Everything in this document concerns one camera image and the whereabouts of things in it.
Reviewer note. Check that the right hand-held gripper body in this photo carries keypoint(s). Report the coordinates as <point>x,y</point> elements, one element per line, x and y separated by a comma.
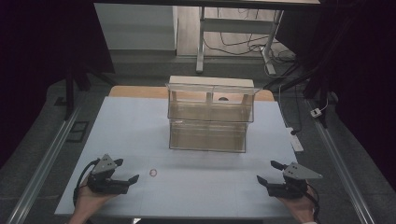
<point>291,186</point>

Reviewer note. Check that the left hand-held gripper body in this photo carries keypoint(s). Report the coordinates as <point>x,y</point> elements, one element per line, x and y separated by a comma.
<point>102,183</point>

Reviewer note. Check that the small pink rubber band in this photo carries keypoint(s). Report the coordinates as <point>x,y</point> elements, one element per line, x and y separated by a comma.
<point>153,172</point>

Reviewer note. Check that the clear two-tier acrylic container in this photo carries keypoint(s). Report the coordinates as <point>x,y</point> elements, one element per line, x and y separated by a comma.
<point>208,133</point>

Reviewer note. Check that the person's right hand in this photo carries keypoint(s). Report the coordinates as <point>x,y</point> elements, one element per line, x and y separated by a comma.
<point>299,207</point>

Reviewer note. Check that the person's left hand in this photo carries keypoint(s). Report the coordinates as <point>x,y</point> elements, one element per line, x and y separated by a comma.
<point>88,202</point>

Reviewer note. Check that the pale blue table sheet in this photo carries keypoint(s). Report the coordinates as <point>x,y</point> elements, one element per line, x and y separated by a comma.
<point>124,133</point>

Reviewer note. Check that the white power strip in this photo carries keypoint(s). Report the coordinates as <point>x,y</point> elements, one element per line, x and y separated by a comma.
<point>295,141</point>

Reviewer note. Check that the black floor plate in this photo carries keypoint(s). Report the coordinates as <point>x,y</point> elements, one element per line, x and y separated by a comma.
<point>77,131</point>

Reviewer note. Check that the small white adapter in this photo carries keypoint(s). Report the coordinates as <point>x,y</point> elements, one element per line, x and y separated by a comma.
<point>316,112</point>

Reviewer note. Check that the black metal stand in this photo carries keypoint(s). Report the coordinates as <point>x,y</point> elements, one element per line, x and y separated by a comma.
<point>69,93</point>

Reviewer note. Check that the long white box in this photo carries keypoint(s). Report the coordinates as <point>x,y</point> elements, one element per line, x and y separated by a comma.
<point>211,81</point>

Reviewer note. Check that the black curtain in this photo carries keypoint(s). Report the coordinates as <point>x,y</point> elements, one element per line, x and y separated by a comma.
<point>37,62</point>
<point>358,77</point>

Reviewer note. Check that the aluminium rail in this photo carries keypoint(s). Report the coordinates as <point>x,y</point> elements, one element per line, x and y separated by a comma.
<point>40,174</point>
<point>342,174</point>

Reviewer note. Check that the white desk frame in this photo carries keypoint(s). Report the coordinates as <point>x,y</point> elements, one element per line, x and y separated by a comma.
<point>200,46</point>

